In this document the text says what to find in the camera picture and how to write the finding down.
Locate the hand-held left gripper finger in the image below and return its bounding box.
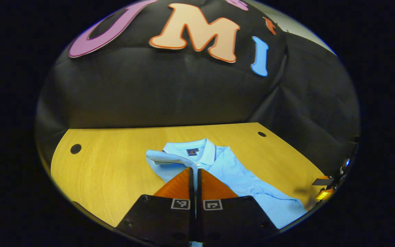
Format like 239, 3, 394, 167
196, 168, 280, 246
115, 167, 196, 247

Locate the black backdrop cloth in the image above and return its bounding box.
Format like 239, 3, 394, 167
35, 0, 361, 179

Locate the light blue T-shirt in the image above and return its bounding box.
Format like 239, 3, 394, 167
145, 138, 308, 230

